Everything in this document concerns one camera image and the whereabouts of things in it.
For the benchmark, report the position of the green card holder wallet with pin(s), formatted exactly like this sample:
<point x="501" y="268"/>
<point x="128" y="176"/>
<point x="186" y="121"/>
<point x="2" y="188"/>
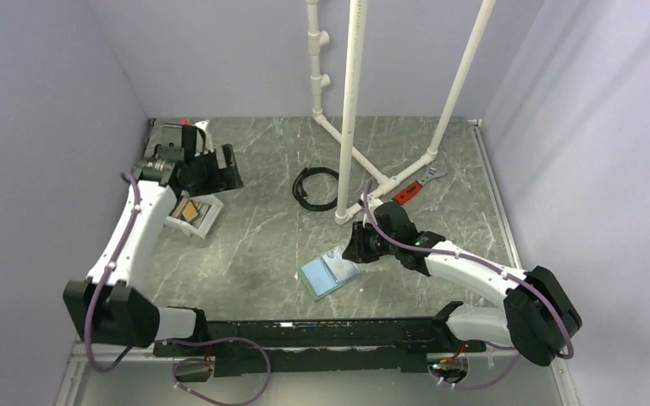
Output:
<point x="327" y="273"/>

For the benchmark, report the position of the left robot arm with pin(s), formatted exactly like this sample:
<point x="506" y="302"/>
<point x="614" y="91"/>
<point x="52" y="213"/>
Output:
<point x="108" y="306"/>

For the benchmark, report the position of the gold VIP card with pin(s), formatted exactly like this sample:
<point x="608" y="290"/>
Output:
<point x="190" y="212"/>

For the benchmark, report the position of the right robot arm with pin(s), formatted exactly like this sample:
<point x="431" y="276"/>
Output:
<point x="529" y="310"/>

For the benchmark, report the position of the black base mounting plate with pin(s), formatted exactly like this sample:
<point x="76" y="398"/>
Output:
<point x="406" y="344"/>

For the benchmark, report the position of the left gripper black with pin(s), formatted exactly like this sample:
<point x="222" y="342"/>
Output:
<point x="224" y="179"/>

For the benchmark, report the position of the white plastic card tray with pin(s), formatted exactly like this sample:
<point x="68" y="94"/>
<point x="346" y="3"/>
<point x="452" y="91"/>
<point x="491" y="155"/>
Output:
<point x="210" y="208"/>

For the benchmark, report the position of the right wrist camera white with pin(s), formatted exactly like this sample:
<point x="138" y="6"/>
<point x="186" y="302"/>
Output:
<point x="370" y="203"/>

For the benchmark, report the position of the red handled adjustable wrench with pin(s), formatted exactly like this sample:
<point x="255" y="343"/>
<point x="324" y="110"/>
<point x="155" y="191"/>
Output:
<point x="408" y="192"/>

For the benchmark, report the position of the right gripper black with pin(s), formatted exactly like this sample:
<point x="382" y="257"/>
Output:
<point x="356" y="250"/>

